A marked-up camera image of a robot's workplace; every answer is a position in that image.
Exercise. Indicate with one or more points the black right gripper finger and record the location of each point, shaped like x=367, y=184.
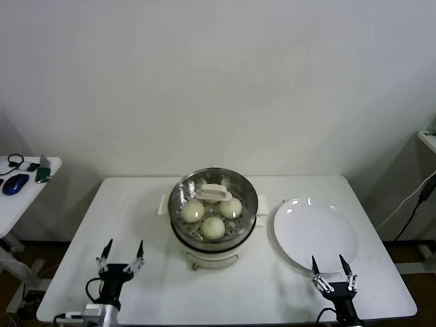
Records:
x=345, y=267
x=316, y=267

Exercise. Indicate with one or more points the green circuit board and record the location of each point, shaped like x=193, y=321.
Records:
x=42, y=173

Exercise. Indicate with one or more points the stainless steel steamer basket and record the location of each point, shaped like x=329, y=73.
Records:
x=247, y=232

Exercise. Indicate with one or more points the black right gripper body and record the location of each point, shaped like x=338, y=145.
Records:
x=342, y=294

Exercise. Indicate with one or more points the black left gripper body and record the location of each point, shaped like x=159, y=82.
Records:
x=114, y=274

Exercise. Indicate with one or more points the blue computer mouse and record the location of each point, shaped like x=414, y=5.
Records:
x=14, y=184

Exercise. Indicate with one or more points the white shelf cabinet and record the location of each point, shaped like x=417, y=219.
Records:
x=427, y=141

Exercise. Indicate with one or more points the white steamed baozi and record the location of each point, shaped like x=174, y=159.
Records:
x=231, y=208
x=192, y=211
x=213, y=201
x=212, y=229

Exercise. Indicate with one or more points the small black device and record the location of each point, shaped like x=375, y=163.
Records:
x=33, y=167

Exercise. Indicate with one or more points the grey upright card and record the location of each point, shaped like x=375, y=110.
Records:
x=44, y=161

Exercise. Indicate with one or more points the white side table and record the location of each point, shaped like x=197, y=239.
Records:
x=20, y=211

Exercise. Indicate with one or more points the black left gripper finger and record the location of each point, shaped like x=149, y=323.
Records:
x=107, y=250
x=140, y=252

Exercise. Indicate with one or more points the white electric pot base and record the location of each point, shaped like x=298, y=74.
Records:
x=211, y=259

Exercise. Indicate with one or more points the white round plate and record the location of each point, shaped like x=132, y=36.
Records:
x=306, y=221

